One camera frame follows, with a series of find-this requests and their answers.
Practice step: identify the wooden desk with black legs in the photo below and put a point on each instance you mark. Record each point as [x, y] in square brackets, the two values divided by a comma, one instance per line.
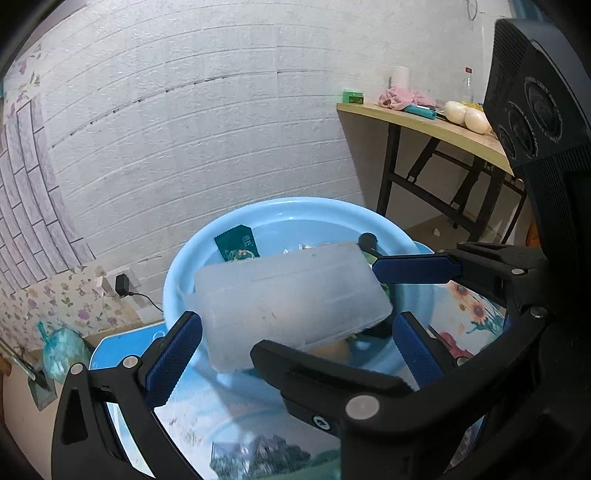
[461, 134]

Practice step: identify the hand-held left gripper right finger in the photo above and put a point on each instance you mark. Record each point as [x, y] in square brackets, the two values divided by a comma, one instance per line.
[415, 350]

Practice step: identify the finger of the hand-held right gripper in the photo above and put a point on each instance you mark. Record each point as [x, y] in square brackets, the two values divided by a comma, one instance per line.
[415, 270]
[323, 376]

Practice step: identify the dark green packet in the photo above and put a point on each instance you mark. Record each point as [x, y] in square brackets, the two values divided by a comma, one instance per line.
[235, 242]

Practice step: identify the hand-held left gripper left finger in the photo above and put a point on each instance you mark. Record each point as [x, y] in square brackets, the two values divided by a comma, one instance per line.
[178, 350]

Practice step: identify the clear plastic toothpick box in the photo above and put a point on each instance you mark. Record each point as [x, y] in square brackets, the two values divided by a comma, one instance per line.
[286, 295]

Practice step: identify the clear glass bottle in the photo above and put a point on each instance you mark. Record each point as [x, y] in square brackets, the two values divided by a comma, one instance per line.
[469, 87]

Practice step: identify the stack of paper cups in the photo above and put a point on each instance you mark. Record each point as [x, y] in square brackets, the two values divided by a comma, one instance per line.
[399, 77]

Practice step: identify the grey dustpan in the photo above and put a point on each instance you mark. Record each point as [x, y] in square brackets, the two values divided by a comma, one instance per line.
[44, 392]

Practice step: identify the small green box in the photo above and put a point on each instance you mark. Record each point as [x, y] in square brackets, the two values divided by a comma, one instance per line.
[353, 97]

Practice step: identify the teal hand tool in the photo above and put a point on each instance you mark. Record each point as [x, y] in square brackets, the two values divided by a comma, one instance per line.
[420, 111]

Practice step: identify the cream round object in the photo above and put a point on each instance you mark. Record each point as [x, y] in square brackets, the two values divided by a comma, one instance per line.
[476, 122]
[455, 112]

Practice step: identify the pink cloth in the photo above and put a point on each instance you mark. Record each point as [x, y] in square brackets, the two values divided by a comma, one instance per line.
[406, 98]

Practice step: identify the blue plastic basin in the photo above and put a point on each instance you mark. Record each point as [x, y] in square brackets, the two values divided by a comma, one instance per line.
[277, 217]

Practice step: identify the green trash bag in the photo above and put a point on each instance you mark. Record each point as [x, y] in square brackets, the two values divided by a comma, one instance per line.
[64, 353]

